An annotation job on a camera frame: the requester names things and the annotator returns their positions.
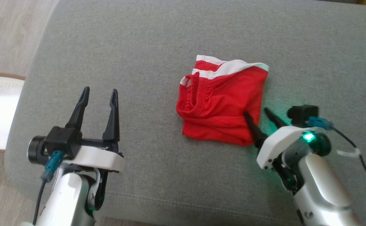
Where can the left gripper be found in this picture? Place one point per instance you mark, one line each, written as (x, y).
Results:
(98, 158)

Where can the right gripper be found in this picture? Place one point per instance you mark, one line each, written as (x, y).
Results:
(278, 144)

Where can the red shorts white stripe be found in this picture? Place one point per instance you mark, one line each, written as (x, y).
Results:
(220, 106)

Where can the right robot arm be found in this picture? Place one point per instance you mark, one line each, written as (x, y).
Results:
(320, 185)

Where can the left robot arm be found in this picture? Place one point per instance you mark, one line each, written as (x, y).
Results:
(66, 201)

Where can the yellow grey sofa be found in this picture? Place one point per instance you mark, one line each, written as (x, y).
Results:
(170, 37)

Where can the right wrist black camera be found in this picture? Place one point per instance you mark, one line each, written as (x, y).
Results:
(302, 113)

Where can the wrist black camera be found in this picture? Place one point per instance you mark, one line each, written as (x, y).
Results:
(62, 141)
(302, 113)

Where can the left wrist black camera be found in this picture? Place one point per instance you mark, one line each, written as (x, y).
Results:
(62, 141)

